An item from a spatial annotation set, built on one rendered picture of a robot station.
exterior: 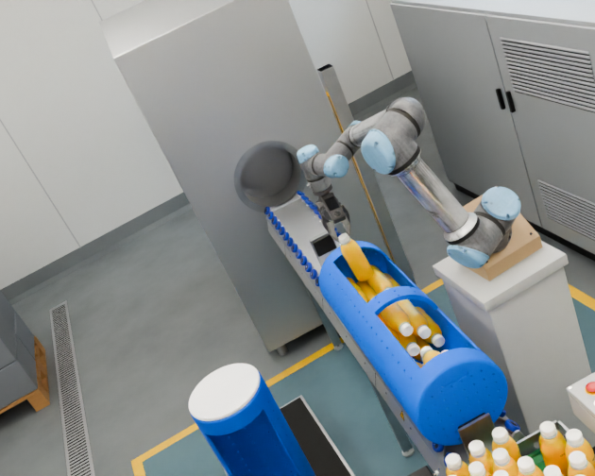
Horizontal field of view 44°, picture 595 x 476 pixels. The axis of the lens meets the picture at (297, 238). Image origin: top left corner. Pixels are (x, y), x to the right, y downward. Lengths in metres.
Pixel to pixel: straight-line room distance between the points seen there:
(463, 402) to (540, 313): 0.53
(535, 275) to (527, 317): 0.16
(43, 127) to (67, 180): 0.51
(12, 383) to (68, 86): 2.68
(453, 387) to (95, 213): 5.31
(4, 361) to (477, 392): 3.70
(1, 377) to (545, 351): 3.70
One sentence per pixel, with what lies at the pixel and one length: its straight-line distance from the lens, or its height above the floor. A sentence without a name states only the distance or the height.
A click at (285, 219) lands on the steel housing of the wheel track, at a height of 0.93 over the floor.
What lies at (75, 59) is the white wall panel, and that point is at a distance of 6.71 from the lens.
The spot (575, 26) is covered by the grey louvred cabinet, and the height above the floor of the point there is 1.43.
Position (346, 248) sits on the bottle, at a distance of 2.62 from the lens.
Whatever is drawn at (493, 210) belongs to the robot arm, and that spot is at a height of 1.43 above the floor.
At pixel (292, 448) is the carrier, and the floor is 0.72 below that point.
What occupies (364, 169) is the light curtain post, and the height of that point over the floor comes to 1.21.
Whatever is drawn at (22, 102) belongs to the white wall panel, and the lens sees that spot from 6.75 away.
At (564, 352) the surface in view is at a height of 0.78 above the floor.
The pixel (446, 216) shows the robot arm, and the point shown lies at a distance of 2.16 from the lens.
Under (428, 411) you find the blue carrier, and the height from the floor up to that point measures 1.13.
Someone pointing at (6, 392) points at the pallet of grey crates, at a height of 0.24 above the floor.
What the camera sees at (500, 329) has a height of 1.02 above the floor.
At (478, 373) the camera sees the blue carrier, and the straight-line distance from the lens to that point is 2.11.
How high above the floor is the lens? 2.57
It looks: 27 degrees down
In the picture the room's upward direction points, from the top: 25 degrees counter-clockwise
